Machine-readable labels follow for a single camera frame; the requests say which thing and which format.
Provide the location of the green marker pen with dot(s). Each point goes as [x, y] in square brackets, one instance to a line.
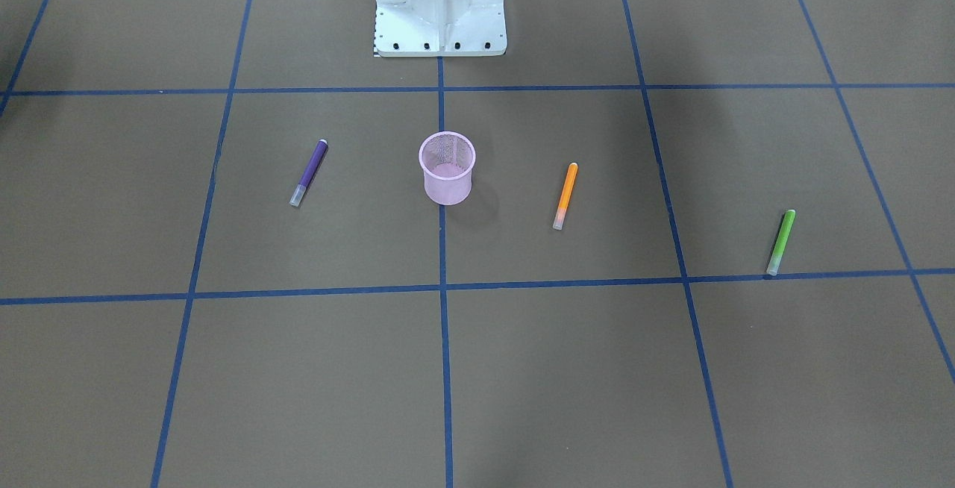
[780, 243]

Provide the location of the orange marker pen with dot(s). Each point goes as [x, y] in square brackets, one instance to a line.
[565, 196]

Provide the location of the purple marker pen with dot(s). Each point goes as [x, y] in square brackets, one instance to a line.
[307, 177]

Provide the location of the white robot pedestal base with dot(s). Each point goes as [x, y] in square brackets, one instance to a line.
[440, 28]

